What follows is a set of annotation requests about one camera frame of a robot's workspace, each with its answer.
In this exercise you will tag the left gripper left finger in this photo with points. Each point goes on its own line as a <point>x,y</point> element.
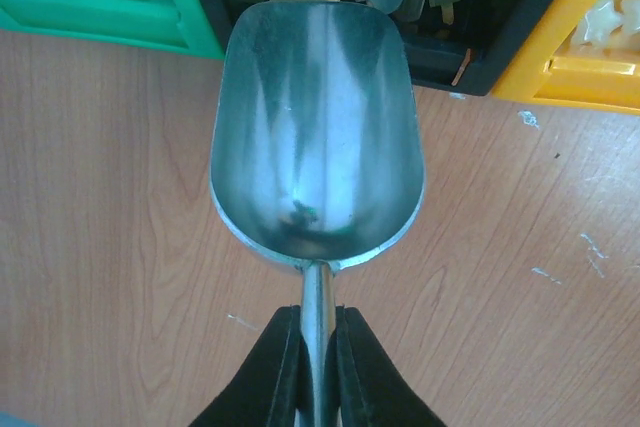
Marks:
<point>264,390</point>

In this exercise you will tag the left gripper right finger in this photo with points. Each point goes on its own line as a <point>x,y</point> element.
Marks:
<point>372,391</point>

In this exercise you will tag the metal scoop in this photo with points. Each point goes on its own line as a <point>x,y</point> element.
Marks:
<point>317,162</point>

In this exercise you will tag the yellow star candy bin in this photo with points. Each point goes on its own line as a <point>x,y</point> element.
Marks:
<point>582,54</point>

